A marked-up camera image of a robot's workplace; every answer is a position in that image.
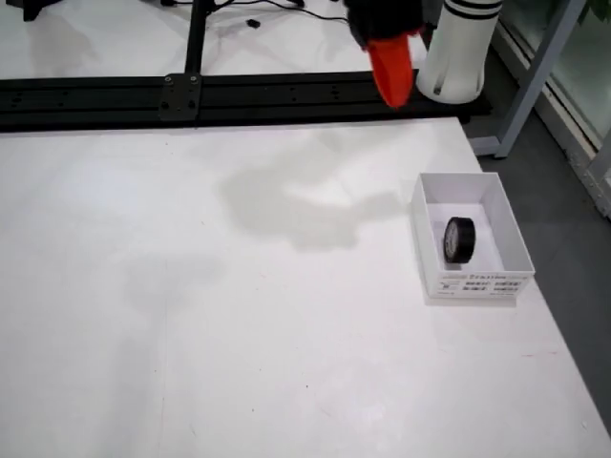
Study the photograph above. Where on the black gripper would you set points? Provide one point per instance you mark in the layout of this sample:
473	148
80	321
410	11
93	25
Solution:
382	19

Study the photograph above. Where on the black tape roll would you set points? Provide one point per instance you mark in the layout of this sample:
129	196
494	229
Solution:
465	241

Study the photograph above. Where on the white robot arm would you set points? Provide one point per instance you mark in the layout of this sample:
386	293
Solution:
453	57

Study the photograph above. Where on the white cardboard bin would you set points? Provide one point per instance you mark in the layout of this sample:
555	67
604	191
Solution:
477	286

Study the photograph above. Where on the small black connector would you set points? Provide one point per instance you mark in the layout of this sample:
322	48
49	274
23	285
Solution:
253	22

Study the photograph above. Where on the grey door floor track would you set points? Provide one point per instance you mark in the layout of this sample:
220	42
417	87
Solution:
587	176

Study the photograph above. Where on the black stand base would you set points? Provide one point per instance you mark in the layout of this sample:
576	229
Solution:
33	9

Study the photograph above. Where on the black aluminium rail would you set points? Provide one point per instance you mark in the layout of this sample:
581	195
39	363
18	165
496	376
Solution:
286	100

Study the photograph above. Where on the grey glass partition frame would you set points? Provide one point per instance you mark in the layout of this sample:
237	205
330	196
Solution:
530	95

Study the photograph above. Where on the black upright post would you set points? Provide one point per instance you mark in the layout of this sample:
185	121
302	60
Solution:
196	38

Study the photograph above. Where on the black metal bracket plate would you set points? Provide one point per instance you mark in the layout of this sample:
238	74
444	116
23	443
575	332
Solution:
179	102

